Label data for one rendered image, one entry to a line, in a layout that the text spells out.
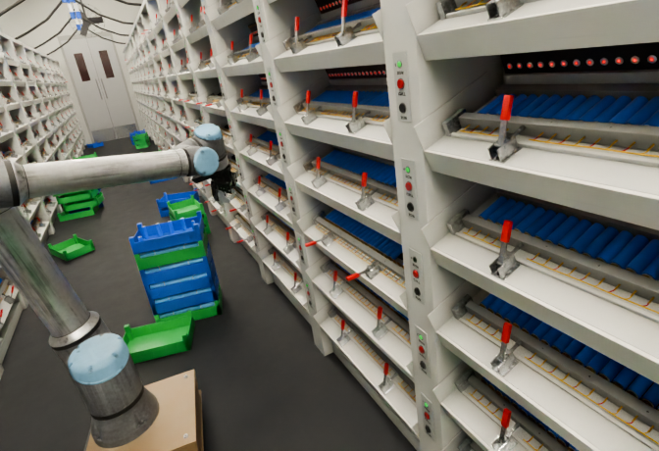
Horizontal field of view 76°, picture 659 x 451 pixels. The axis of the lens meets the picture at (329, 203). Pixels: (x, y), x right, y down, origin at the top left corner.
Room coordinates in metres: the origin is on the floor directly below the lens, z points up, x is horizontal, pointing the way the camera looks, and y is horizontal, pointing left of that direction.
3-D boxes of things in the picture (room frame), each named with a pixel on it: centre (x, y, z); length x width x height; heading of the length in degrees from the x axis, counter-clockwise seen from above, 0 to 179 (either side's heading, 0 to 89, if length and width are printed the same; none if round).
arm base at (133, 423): (1.03, 0.71, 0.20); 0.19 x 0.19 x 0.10
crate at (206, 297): (1.86, 0.76, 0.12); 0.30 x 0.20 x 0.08; 100
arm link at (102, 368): (1.03, 0.72, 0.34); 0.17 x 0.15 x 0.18; 41
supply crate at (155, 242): (1.86, 0.76, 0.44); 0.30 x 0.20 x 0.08; 100
